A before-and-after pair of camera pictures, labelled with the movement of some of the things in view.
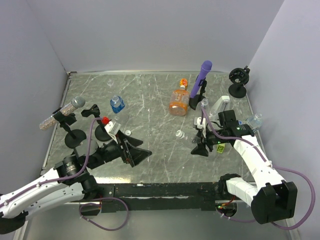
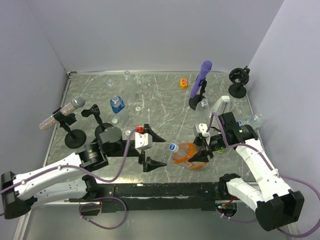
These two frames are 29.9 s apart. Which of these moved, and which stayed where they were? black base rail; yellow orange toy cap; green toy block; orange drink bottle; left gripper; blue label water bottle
Moved: left gripper; orange drink bottle
Stayed: black base rail; blue label water bottle; yellow orange toy cap; green toy block
